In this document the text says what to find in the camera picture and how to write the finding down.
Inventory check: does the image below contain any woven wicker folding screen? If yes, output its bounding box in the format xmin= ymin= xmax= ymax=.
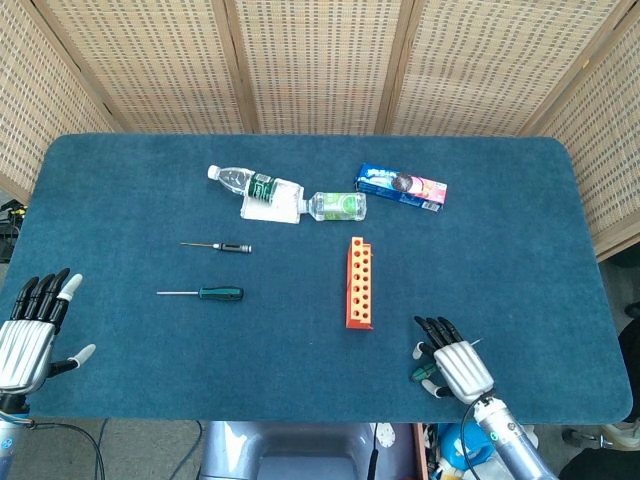
xmin=0 ymin=0 xmax=640 ymax=261

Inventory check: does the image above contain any blue white plastic item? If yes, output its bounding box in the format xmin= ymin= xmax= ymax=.
xmin=439 ymin=424 xmax=496 ymax=471

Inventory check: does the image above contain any stubby green black screwdriver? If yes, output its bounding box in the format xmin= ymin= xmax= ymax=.
xmin=410 ymin=338 xmax=484 ymax=384

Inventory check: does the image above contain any black floor cable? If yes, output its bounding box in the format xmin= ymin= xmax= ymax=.
xmin=27 ymin=421 xmax=107 ymax=480

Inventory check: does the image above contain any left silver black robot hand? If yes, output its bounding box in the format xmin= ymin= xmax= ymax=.
xmin=0 ymin=268 xmax=97 ymax=396

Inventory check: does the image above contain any blue cookie box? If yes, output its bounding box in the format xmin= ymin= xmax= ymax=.
xmin=354 ymin=162 xmax=449 ymax=213

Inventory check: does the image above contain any orange tool holder block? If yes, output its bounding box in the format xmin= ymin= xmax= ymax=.
xmin=344 ymin=236 xmax=375 ymax=331

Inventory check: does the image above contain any light green label water bottle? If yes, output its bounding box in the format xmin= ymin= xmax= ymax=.
xmin=302 ymin=191 xmax=368 ymax=223

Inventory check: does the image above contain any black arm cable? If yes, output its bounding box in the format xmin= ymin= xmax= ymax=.
xmin=459 ymin=394 xmax=501 ymax=480

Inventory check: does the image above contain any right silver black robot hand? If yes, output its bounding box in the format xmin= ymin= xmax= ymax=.
xmin=411 ymin=314 xmax=496 ymax=405

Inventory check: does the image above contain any black precision screwdriver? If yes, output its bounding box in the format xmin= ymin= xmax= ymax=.
xmin=180 ymin=241 xmax=253 ymax=254

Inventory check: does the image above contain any black equipment stand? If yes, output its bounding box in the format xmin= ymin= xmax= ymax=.
xmin=0 ymin=197 xmax=26 ymax=264

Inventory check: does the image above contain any long green black screwdriver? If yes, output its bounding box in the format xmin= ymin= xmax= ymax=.
xmin=156 ymin=285 xmax=245 ymax=302

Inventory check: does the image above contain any grey robot torso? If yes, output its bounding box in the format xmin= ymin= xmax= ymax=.
xmin=199 ymin=420 xmax=416 ymax=480

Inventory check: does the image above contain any blue felt table cover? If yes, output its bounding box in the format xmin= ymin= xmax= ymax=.
xmin=0 ymin=133 xmax=634 ymax=426

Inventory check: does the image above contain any dark green label water bottle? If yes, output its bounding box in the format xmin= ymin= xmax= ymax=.
xmin=207 ymin=164 xmax=305 ymax=207

